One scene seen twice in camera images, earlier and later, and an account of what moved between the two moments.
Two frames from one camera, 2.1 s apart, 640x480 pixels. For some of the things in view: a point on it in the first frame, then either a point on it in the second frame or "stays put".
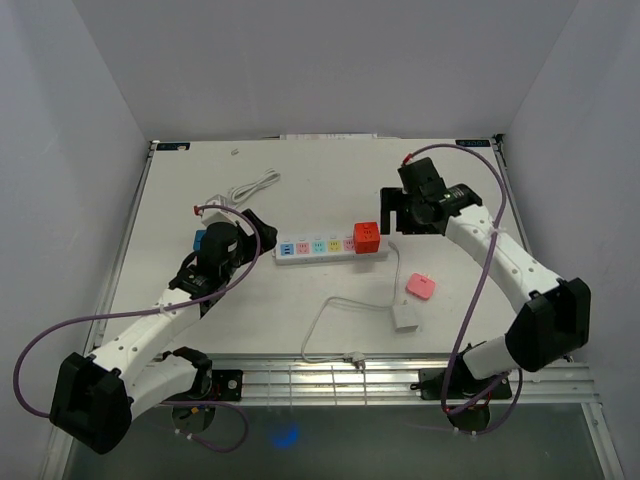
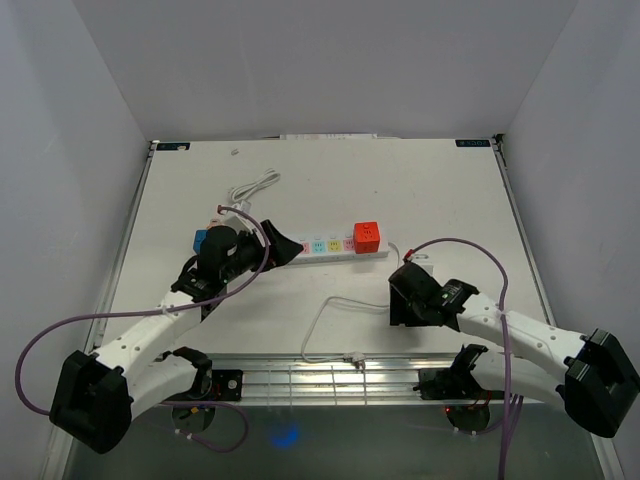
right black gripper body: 408,203 → 407,312
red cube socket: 366,237 stays put
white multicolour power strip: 324,250 stays put
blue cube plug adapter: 197,239 stays put
